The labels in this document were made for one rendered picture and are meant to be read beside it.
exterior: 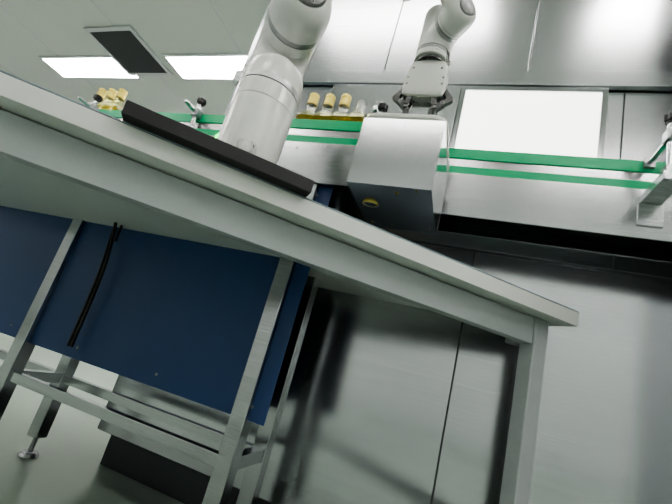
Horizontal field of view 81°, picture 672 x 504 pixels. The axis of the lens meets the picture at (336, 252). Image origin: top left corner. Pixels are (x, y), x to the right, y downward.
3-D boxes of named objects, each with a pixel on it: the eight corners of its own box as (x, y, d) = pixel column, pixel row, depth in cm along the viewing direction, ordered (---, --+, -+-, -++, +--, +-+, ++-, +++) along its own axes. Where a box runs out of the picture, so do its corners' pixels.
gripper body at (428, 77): (451, 75, 98) (443, 112, 95) (411, 74, 102) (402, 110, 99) (452, 51, 92) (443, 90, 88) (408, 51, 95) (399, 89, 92)
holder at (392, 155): (436, 243, 98) (447, 188, 102) (431, 190, 73) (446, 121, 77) (371, 233, 103) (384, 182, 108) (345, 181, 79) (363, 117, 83)
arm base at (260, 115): (294, 177, 66) (323, 88, 71) (182, 135, 63) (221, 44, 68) (279, 209, 84) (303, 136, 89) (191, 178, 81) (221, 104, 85)
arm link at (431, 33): (459, 52, 94) (435, 74, 102) (468, 11, 98) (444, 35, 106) (431, 34, 91) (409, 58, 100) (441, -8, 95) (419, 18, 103)
